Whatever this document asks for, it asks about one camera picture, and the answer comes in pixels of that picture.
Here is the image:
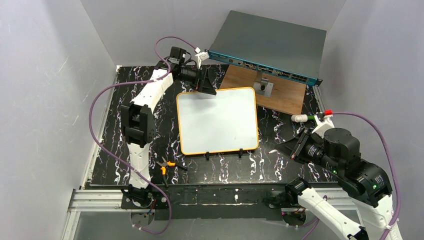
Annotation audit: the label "orange framed whiteboard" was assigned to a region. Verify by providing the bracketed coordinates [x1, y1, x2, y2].
[176, 87, 259, 155]

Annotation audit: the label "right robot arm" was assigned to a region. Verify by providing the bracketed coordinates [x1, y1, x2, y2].
[266, 128, 402, 240]

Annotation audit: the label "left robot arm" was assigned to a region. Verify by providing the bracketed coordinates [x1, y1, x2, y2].
[120, 46, 217, 203]

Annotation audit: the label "white and green pipe fitting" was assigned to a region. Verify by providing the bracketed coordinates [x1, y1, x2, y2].
[290, 114, 324, 124]

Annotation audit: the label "wooden board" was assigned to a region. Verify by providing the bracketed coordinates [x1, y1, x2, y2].
[219, 65, 306, 115]

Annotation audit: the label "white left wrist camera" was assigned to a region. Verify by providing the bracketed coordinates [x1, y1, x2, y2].
[194, 47, 209, 69]

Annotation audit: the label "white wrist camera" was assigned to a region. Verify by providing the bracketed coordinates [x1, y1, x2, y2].
[194, 47, 209, 69]
[312, 110, 335, 138]

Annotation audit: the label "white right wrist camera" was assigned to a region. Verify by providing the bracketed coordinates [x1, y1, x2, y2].
[312, 110, 335, 138]

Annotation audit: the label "metal bracket on board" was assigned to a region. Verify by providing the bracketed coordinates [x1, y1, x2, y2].
[253, 71, 274, 98]

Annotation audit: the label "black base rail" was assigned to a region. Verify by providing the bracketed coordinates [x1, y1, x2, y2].
[121, 183, 307, 225]

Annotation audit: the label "orange handled pliers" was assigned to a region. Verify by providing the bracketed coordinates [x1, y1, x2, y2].
[156, 157, 188, 188]

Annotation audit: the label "grey network switch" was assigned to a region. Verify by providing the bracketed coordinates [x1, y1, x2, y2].
[208, 10, 327, 87]

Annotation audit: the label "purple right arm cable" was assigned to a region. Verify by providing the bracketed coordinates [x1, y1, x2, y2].
[299, 111, 402, 240]

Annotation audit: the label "aluminium frame rail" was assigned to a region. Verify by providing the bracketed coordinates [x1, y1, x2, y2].
[61, 188, 377, 240]

